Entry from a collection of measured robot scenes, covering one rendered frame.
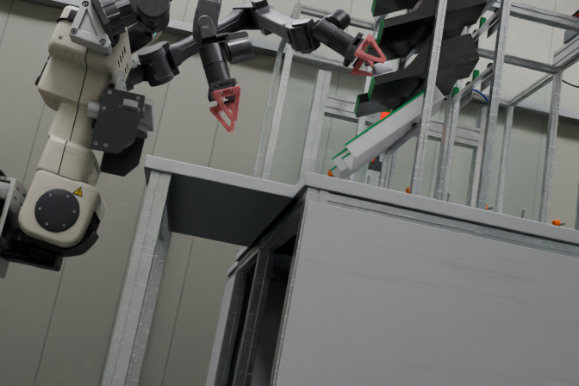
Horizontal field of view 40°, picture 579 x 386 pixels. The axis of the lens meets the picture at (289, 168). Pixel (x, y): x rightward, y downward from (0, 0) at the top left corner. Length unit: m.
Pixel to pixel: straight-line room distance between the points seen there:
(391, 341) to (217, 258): 3.89
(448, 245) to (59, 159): 0.94
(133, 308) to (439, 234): 0.67
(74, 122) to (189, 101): 3.67
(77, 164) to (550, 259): 1.11
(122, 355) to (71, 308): 3.74
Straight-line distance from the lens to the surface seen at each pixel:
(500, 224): 1.75
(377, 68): 2.06
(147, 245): 1.76
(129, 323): 1.75
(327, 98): 3.63
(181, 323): 5.43
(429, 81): 2.01
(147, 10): 1.93
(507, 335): 1.73
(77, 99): 2.06
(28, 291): 5.52
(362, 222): 1.65
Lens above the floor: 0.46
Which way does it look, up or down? 14 degrees up
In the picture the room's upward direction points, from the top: 11 degrees clockwise
